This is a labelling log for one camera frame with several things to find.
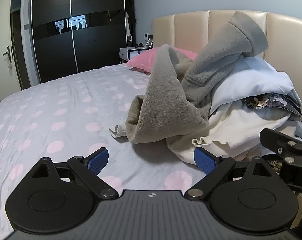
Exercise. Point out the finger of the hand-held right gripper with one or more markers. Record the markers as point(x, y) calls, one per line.
point(276, 141)

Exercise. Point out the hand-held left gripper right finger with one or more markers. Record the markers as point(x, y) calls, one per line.
point(204, 161)

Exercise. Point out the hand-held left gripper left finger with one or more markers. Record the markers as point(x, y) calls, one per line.
point(98, 161)

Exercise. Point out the small white cloth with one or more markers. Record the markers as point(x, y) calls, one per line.
point(118, 131)

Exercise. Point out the dark patterned garment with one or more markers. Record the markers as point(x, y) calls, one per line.
point(271, 102)

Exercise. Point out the cream garment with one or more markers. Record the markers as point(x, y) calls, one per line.
point(236, 130)

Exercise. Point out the bed with polka dot sheet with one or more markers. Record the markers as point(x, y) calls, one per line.
point(66, 120)

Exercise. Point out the white sweatshirt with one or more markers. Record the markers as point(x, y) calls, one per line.
point(253, 80)

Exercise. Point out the grey fleece garment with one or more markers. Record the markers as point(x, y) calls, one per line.
point(216, 60)

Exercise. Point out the pink pillow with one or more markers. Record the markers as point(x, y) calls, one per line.
point(141, 61)

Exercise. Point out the white nightstand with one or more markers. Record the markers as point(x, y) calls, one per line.
point(123, 55)

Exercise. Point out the black sliding wardrobe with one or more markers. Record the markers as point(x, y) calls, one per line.
point(96, 50)

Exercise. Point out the white metal rack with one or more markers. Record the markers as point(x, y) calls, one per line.
point(129, 40)

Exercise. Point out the beige padded headboard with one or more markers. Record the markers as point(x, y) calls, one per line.
point(191, 30)

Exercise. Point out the white door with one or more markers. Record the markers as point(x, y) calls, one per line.
point(0, 30)

